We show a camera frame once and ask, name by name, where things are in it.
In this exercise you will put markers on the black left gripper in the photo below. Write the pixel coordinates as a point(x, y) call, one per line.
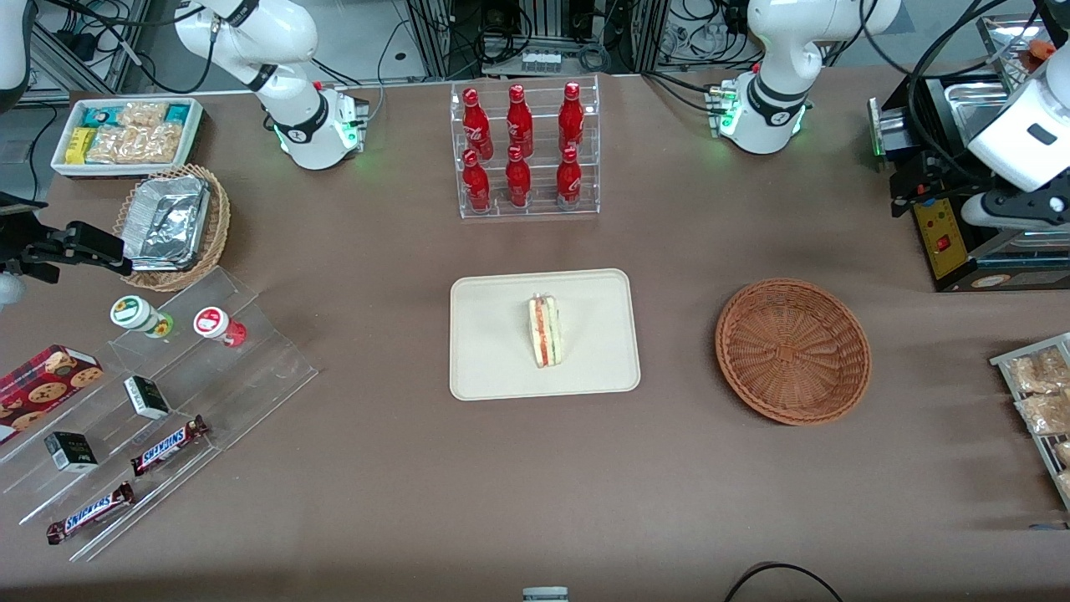
point(943, 178)

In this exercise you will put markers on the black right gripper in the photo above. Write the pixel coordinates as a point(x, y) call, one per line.
point(29, 253)

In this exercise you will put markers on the triangular sandwich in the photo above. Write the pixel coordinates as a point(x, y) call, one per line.
point(545, 333)

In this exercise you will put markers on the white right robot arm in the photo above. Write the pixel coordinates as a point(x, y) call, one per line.
point(284, 50)

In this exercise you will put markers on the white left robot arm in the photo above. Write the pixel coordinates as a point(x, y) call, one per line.
point(777, 50)

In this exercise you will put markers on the aluminium foil tray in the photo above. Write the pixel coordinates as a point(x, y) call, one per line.
point(167, 221)

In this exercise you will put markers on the light oval wicker basket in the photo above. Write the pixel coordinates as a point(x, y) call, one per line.
point(219, 226)

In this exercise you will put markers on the tray of packaged crackers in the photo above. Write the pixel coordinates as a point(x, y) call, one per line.
point(1003, 361)

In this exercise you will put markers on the brown round wicker basket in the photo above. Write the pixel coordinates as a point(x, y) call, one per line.
point(790, 351)

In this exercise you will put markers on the beige plastic tray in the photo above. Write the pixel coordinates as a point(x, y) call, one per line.
point(493, 334)

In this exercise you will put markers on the black food warmer machine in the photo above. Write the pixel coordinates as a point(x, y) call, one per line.
point(949, 251)

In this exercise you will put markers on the white cup with green label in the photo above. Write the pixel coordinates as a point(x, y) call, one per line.
point(134, 313)

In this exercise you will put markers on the white rectangular snack bin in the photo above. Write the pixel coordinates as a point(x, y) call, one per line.
point(60, 167)

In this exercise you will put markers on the steel warmer pan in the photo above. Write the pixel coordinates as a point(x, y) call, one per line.
point(961, 104)
point(1041, 241)

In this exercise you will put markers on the yellow snack packet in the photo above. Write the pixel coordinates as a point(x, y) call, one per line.
point(79, 145)

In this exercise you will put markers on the clear bag of crackers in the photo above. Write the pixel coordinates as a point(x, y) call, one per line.
point(134, 145)
point(142, 114)

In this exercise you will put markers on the teal snack packet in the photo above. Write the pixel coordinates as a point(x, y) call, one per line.
point(102, 116)
point(177, 113)

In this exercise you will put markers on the white cup with red label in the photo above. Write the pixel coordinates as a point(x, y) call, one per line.
point(213, 323)

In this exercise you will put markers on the red cookie box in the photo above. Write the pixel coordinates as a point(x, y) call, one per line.
point(42, 385)

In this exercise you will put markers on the small black box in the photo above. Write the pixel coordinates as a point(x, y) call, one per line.
point(71, 452)
point(147, 398)

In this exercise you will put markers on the clear acrylic stepped shelf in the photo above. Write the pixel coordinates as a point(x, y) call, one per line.
point(251, 376)

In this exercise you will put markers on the red sausage skewer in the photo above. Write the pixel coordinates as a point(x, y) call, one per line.
point(1041, 49)

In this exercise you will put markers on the brown Snickers bar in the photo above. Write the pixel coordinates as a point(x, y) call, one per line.
point(167, 446)
point(90, 512)

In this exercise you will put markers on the clear bag of fried snacks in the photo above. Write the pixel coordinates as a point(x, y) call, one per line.
point(1063, 453)
point(1065, 485)
point(1045, 414)
point(1036, 372)

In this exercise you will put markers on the red cola bottle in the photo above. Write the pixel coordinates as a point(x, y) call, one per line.
point(519, 117)
point(518, 180)
point(476, 184)
point(569, 180)
point(476, 121)
point(571, 113)

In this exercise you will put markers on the clear acrylic bottle rack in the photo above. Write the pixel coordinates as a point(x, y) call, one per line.
point(543, 180)

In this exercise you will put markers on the white power strip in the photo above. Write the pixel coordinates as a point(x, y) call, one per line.
point(541, 61)

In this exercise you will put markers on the small grey device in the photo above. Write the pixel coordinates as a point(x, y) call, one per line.
point(545, 594)

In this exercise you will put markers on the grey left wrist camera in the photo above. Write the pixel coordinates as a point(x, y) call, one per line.
point(1016, 209)

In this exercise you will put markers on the aluminium frame rack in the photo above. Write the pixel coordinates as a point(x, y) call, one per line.
point(435, 38)

